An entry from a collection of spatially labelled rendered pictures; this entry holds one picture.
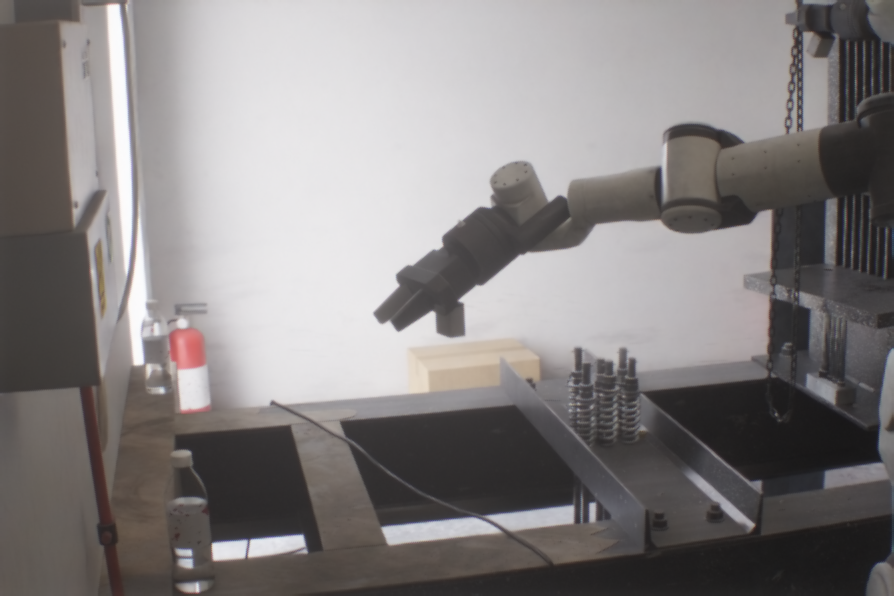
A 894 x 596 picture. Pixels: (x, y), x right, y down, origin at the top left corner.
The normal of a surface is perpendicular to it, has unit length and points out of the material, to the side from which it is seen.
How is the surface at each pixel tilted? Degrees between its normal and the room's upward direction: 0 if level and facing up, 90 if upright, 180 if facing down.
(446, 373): 90
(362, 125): 90
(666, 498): 0
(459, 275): 89
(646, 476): 0
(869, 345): 90
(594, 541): 0
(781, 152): 63
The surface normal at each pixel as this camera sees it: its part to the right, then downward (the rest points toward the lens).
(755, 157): -0.65, -0.28
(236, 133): 0.18, 0.21
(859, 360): -0.98, 0.07
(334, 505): -0.04, -0.97
